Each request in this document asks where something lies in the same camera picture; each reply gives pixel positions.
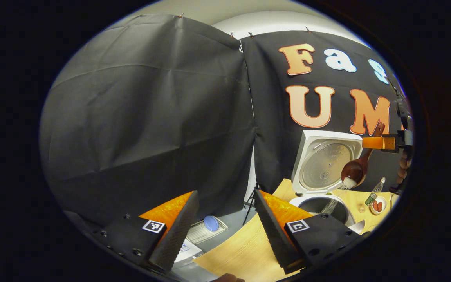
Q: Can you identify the white rice heap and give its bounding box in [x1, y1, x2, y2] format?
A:
[321, 177, 358, 215]

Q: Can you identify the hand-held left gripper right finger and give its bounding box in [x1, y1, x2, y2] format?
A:
[254, 189, 361, 275]

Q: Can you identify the white oval plate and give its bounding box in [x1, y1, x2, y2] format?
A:
[370, 196, 388, 215]

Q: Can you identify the white labelled box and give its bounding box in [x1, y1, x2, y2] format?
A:
[173, 239, 204, 269]

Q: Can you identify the wire rack tray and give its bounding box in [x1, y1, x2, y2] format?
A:
[186, 216, 229, 245]

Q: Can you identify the black tripod stand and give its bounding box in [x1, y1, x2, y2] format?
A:
[243, 182, 260, 226]

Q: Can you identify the blue round lid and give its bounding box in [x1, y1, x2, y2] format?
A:
[204, 215, 220, 232]

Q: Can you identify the clear plastic water bottle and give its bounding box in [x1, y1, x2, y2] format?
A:
[358, 177, 386, 214]

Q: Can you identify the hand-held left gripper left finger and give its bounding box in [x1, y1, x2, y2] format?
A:
[92, 191, 200, 273]

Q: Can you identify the dark wooden spoon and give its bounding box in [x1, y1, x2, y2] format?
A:
[341, 122, 386, 188]

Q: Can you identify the white rice cooker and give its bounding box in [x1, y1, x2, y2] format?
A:
[289, 130, 364, 228]

